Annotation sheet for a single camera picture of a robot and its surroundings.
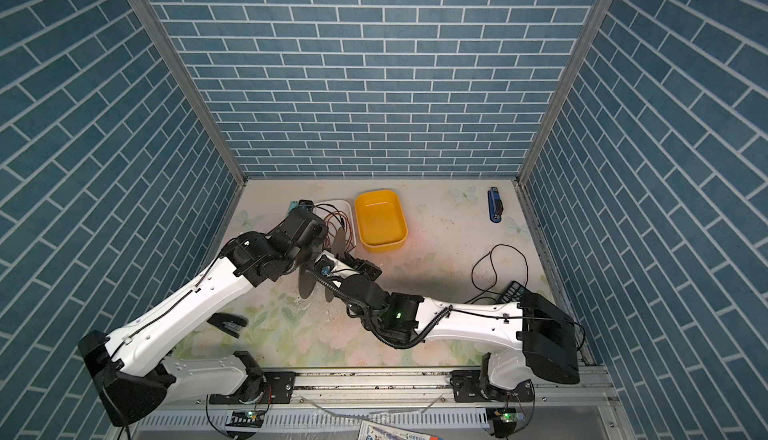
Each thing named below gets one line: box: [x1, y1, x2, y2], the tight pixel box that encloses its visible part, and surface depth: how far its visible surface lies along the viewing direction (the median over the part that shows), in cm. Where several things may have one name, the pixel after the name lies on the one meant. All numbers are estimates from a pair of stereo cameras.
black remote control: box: [500, 280, 531, 303], surface depth 91 cm
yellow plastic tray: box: [354, 190, 408, 254], surface depth 110 cm
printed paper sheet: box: [358, 420, 443, 440], surface depth 69 cm
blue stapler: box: [487, 186, 504, 223], surface depth 110 cm
